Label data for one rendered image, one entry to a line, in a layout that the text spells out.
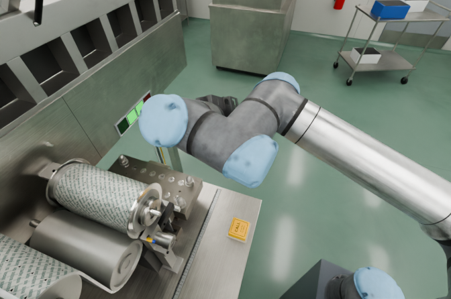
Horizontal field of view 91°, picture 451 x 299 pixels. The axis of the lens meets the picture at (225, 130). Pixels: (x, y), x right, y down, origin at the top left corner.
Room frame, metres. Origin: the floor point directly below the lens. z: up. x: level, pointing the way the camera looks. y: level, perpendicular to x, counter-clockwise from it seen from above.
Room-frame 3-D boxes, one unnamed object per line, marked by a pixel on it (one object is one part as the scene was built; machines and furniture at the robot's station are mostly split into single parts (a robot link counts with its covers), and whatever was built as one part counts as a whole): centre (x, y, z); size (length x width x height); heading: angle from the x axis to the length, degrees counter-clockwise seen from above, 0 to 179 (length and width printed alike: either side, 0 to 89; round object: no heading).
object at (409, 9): (2.95, -2.16, 0.51); 0.91 x 0.58 x 1.02; 93
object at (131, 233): (0.27, 0.21, 1.25); 0.15 x 0.01 x 0.15; 161
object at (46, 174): (0.37, 0.50, 1.28); 0.06 x 0.05 x 0.02; 71
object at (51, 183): (0.35, 0.46, 1.25); 0.15 x 0.01 x 0.15; 161
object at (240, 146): (0.22, -0.02, 1.58); 0.11 x 0.11 x 0.08; 58
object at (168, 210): (0.30, 0.21, 1.13); 0.09 x 0.06 x 0.03; 161
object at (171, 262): (0.22, 0.19, 1.05); 0.06 x 0.05 x 0.31; 71
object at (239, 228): (0.34, -0.06, 0.91); 0.07 x 0.07 x 0.02; 71
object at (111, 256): (0.20, 0.37, 1.17); 0.26 x 0.12 x 0.12; 71
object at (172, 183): (0.49, 0.31, 1.00); 0.40 x 0.16 x 0.06; 71
